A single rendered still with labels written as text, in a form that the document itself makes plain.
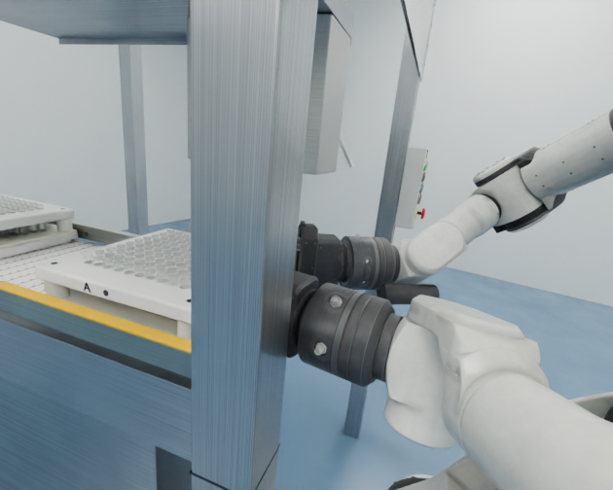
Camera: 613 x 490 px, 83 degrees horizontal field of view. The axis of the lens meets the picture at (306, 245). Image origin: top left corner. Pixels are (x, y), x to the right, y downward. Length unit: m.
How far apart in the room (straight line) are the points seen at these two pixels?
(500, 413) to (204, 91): 0.25
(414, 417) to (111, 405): 0.36
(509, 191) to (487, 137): 3.11
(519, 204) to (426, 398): 0.49
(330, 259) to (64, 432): 0.51
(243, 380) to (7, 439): 0.67
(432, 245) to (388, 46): 3.69
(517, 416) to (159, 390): 0.35
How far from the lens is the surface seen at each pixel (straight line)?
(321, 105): 0.50
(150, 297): 0.43
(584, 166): 0.71
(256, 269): 0.23
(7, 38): 3.92
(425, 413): 0.34
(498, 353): 0.27
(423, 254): 0.57
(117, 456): 0.67
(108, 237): 0.85
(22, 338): 0.60
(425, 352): 0.32
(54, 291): 0.56
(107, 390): 0.51
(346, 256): 0.54
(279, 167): 0.23
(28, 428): 0.82
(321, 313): 0.33
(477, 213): 0.70
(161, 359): 0.42
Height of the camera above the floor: 1.14
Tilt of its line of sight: 17 degrees down
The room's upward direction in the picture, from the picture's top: 6 degrees clockwise
